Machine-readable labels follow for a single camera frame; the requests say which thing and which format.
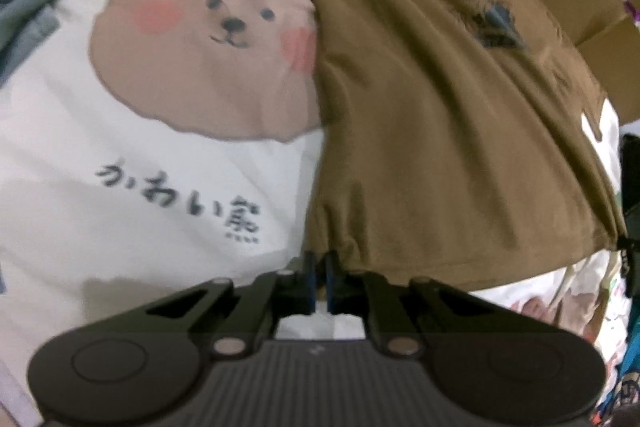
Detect brown t-shirt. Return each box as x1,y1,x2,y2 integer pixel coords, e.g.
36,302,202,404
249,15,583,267
305,0,625,291

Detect teal patterned garment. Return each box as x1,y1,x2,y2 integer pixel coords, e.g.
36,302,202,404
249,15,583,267
591,355,640,427

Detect cream bear print blanket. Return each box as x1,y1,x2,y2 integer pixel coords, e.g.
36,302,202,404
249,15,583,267
1,0,629,426

